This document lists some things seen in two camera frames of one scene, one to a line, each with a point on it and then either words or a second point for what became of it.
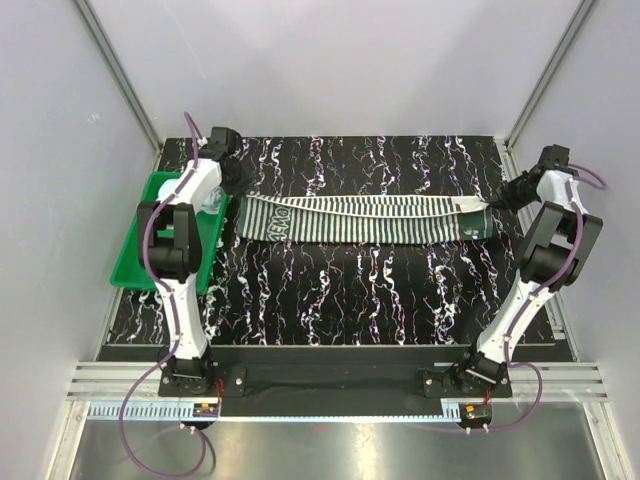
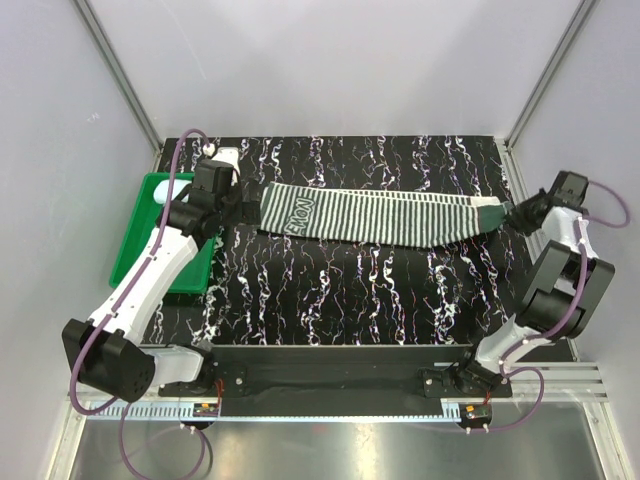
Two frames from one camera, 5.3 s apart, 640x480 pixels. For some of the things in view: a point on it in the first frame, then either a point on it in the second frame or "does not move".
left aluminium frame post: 101,41 does not move
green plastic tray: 130,273 does not move
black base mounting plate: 325,380 does not move
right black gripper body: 515,194 → 520,214
